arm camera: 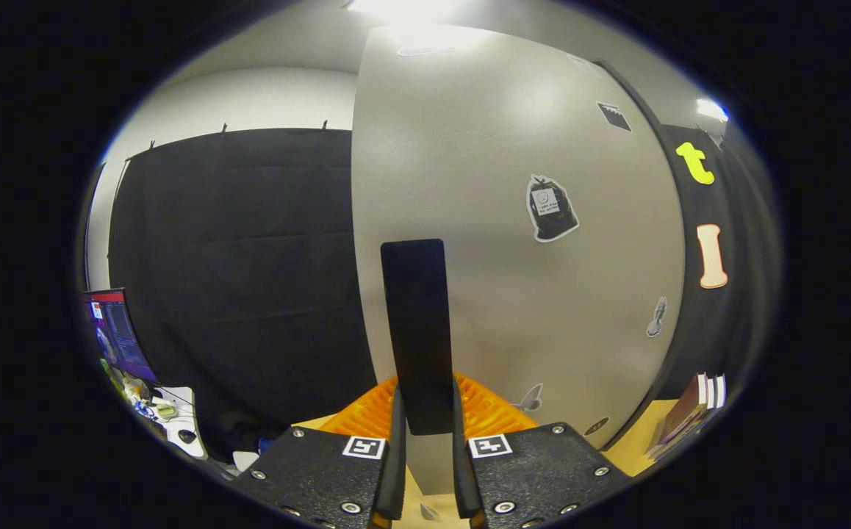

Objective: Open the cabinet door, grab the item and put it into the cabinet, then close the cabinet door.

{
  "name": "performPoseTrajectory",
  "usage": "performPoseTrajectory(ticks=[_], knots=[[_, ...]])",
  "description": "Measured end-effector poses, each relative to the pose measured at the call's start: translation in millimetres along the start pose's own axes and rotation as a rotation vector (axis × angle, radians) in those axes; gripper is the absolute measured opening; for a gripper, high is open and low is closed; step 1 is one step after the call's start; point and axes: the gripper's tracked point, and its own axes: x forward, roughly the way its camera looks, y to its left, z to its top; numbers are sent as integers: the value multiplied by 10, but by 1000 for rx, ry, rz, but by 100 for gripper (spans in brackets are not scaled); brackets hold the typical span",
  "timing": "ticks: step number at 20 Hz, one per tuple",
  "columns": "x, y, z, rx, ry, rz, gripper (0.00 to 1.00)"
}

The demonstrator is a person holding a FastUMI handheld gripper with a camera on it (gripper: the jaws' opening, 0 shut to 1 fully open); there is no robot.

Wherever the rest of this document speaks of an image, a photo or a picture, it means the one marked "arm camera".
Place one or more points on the ceiling light panel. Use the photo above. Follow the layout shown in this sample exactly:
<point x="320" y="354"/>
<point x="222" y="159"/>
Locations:
<point x="403" y="7"/>
<point x="712" y="109"/>

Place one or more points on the black backdrop cloth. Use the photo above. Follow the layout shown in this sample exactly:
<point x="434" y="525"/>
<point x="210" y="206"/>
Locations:
<point x="234" y="257"/>

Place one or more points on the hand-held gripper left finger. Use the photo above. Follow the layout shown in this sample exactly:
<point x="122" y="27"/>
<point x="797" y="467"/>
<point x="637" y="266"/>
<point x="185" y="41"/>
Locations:
<point x="395" y="477"/>

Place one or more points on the black computer mouse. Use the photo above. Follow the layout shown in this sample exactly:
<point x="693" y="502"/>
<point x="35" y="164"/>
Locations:
<point x="187" y="436"/>

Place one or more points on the white desk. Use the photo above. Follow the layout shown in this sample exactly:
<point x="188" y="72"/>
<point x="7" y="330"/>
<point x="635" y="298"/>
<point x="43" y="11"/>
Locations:
<point x="183" y="411"/>

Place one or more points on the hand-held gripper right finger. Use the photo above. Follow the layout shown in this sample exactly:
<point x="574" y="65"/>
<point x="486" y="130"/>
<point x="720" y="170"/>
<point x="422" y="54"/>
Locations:
<point x="464" y="477"/>

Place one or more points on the maroon book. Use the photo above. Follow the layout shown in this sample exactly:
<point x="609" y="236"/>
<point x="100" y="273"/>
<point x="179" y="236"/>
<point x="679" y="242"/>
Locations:
<point x="683" y="415"/>

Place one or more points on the computer monitor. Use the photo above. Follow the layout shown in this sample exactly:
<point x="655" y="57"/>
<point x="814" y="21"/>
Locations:
<point x="120" y="334"/>

